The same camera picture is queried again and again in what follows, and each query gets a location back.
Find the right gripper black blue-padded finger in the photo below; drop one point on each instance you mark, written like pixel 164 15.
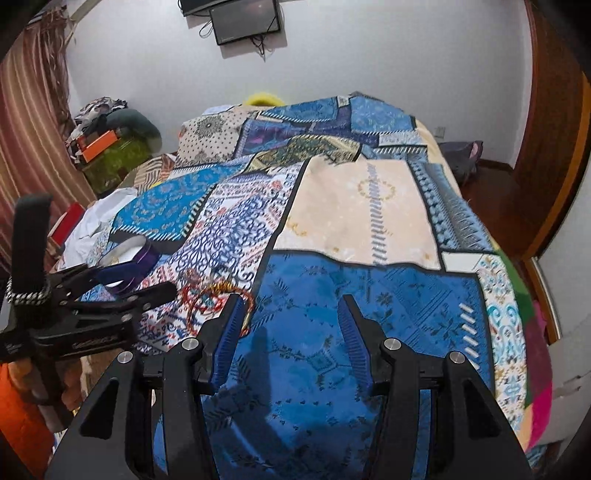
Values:
pixel 111 435
pixel 470 437

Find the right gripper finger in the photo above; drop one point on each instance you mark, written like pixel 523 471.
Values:
pixel 126 308
pixel 120 277

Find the purple heart-shaped jewelry box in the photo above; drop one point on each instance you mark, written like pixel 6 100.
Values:
pixel 137 249

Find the red box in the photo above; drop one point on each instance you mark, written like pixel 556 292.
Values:
pixel 66 223

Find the white cloth on bed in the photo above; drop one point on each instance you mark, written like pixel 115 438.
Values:
pixel 87 240

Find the green patterned covered stand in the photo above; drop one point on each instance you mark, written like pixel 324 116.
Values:
pixel 106 171

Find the striped pillow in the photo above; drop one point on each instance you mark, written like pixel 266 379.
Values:
pixel 149 173

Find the red striped curtain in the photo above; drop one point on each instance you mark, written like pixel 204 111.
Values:
pixel 35 122

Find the orange box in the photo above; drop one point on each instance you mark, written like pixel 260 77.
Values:
pixel 96 147

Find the blue patchwork bedspread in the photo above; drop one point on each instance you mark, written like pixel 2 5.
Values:
pixel 302 204

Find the pile of clothes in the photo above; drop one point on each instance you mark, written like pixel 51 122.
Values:
pixel 105 113

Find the yellow round object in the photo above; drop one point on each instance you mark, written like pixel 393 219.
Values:
pixel 263 99

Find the dark bag on floor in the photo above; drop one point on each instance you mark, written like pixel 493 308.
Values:
pixel 462 158

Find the small black wall monitor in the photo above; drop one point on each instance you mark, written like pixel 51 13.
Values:
pixel 243 19

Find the black wall television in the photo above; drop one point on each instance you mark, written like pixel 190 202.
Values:
pixel 197 7

